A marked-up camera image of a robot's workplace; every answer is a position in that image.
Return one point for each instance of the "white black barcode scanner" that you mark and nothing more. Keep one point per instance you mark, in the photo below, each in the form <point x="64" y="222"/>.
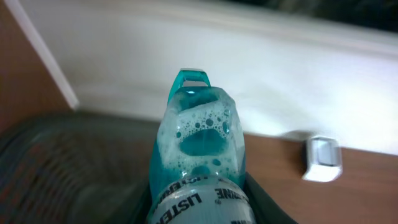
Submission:
<point x="323" y="159"/>

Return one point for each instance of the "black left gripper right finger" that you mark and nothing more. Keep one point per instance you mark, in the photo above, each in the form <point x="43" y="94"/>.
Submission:
<point x="266" y="210"/>

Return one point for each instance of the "brown wooden side panel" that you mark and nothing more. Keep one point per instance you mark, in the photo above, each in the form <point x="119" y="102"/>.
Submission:
<point x="31" y="81"/>

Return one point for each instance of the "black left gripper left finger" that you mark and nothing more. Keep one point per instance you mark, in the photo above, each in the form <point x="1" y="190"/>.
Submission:
<point x="143" y="207"/>

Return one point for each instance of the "blue mouthwash bottle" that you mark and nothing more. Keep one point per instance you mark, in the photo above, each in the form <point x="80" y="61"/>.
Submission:
<point x="198" y="165"/>

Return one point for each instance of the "grey plastic mesh basket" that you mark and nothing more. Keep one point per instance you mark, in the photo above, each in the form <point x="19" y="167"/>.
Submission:
<point x="74" y="168"/>

